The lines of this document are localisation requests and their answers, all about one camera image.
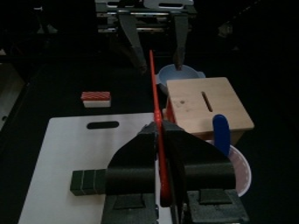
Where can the light blue bowl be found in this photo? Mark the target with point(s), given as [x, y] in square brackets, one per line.
[175, 74]

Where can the red toy knife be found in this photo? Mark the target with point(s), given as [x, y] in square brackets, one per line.
[157, 116]

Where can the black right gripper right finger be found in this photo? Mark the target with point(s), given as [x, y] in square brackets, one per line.
[201, 175]

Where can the salmon nigiri toy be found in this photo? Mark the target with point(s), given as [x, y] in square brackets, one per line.
[96, 99]

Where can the blue plastic utensil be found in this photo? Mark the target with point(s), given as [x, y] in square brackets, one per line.
[220, 134]

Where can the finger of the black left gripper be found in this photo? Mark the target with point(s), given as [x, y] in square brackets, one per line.
[132, 40]
[181, 43]

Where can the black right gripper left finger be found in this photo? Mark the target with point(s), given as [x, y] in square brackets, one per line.
[132, 175]

